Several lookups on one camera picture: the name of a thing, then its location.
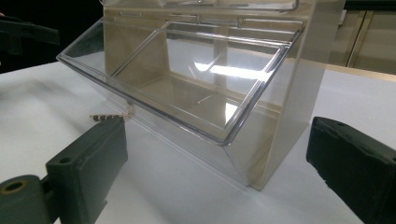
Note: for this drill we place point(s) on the beige wall cabinet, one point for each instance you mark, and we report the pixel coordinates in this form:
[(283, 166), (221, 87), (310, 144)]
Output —
[(370, 40)]

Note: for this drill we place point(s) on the clear acrylic storage box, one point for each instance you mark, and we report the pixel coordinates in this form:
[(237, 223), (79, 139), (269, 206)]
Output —
[(299, 109)]

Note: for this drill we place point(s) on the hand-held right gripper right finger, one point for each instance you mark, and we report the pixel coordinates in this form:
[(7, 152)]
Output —
[(358, 168)]

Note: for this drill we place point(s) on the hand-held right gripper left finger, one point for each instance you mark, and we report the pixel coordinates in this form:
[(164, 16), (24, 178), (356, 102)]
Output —
[(90, 168)]

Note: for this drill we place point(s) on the white table cover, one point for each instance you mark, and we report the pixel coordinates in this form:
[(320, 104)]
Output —
[(186, 193)]

